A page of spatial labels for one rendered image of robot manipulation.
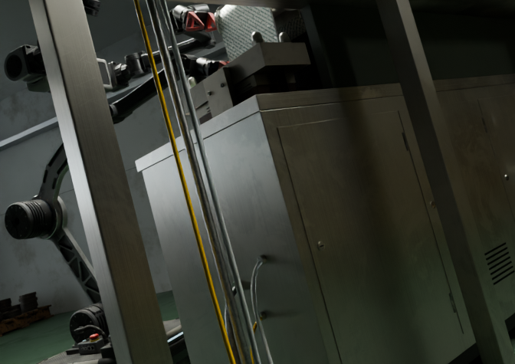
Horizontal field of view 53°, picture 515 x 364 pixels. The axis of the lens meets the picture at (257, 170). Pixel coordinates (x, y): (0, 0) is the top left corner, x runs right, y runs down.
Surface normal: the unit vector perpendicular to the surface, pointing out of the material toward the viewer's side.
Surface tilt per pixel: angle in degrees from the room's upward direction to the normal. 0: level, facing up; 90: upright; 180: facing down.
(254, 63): 90
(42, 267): 90
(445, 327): 90
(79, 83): 90
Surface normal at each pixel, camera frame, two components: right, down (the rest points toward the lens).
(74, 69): 0.61, -0.22
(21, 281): -0.44, 0.05
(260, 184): -0.75, 0.15
